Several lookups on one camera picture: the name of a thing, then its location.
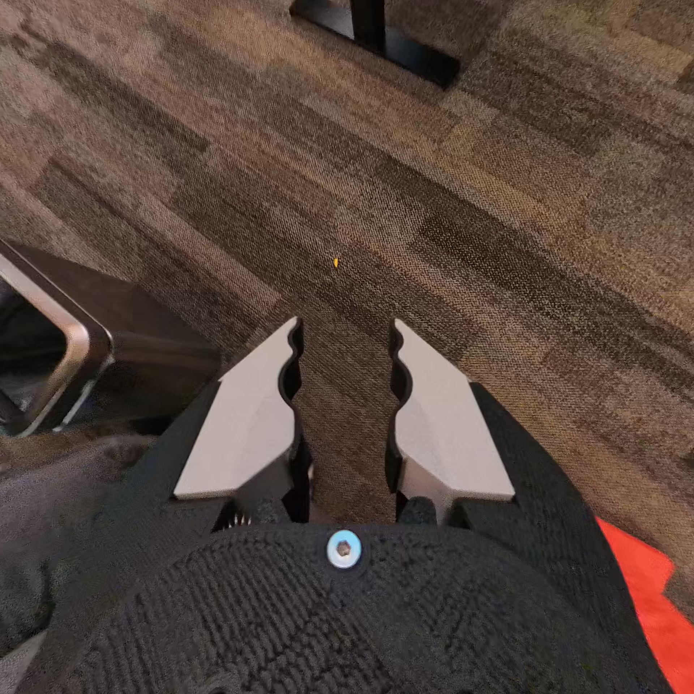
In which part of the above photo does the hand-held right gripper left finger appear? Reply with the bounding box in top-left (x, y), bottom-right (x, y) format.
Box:
top-left (173, 317), bottom-right (314, 524)

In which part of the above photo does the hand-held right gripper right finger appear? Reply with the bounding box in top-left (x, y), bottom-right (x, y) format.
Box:
top-left (385, 318), bottom-right (516, 524)

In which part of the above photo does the dark bin with metal rim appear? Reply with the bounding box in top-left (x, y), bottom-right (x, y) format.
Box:
top-left (0, 239), bottom-right (115, 438)

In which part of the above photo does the dark grey cloth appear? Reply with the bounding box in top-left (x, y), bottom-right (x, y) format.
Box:
top-left (0, 433), bottom-right (163, 659)

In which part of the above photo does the orange red object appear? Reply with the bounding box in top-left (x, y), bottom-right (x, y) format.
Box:
top-left (595, 517), bottom-right (694, 694)

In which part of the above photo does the black table leg base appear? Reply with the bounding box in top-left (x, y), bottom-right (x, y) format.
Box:
top-left (290, 0), bottom-right (462, 91)

